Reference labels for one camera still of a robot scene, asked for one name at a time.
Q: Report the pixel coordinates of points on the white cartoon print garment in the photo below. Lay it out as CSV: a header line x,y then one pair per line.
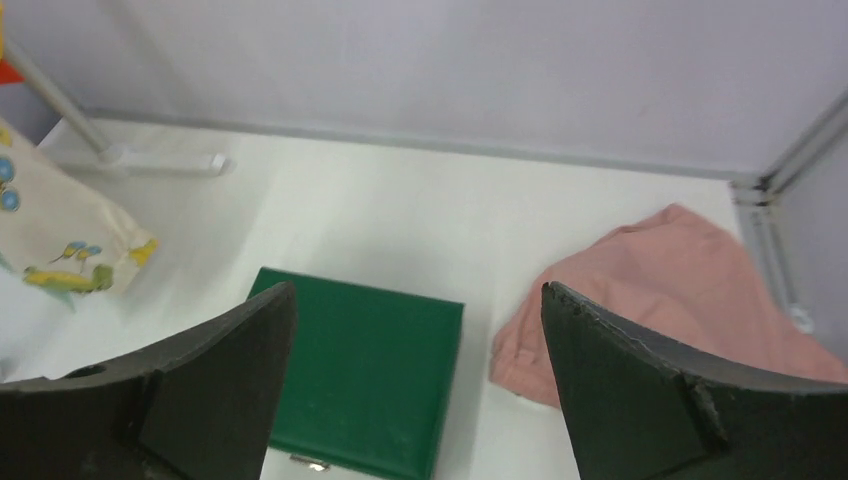
x,y
60,236

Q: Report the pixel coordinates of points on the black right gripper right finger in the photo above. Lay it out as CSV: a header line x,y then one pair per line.
x,y
640,405

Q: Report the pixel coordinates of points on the aluminium frame rail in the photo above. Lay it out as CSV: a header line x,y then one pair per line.
x,y
794,221

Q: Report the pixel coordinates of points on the metal clothes rack pole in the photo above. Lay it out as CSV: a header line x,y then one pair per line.
x,y
104,155

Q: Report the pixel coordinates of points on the pink crumpled garment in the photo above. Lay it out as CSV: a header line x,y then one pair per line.
x,y
676,273

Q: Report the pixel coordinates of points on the green jewelry box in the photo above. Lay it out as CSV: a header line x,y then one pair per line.
x,y
369,378

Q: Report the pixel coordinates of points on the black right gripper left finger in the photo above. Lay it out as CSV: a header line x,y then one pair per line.
x,y
199,404

